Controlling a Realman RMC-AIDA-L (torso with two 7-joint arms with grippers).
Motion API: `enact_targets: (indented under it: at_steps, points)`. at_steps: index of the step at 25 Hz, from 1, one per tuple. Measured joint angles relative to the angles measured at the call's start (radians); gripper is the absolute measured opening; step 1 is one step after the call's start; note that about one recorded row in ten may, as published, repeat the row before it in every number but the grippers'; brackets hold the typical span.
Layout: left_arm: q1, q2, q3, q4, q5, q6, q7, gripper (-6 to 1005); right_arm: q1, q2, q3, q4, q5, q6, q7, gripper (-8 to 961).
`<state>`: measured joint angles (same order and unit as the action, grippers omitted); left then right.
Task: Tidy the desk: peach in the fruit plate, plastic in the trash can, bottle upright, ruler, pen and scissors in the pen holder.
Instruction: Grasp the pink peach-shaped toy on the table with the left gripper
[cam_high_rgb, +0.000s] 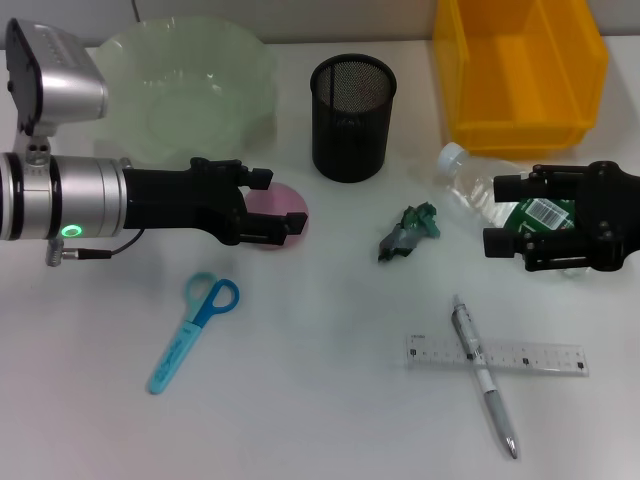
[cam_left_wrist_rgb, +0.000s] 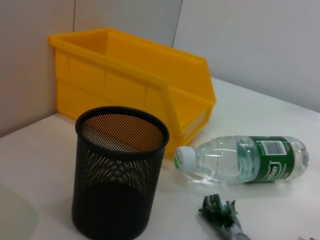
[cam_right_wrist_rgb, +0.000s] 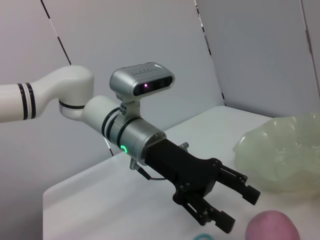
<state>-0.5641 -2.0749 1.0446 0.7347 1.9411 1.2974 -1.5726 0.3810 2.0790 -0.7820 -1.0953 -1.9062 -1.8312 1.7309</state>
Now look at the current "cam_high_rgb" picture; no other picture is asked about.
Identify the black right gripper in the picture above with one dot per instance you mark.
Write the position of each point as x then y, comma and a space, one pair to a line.
612, 220

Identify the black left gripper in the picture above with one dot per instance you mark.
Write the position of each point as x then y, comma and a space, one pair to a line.
175, 200

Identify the pink peach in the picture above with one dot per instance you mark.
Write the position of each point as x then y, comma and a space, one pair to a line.
282, 200

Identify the clear plastic bottle green label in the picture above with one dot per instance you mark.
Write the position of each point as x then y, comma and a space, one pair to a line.
465, 182

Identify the green plastic wrapper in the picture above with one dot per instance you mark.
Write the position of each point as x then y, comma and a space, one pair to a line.
412, 230

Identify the black mesh pen holder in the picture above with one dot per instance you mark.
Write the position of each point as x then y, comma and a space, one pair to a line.
350, 135

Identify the pale green glass fruit plate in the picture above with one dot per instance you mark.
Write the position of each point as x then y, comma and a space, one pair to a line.
190, 110

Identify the clear plastic ruler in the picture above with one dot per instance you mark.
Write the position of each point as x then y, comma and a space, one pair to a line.
540, 357

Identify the white grey ballpoint pen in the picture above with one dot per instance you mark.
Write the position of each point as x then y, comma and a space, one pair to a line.
487, 387

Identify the blue scissors with sheath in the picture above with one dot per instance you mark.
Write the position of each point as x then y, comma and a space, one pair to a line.
175, 352

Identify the yellow plastic bin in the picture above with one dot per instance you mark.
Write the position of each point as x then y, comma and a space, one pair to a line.
530, 75

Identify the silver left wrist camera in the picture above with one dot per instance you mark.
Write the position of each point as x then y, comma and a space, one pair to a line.
65, 85

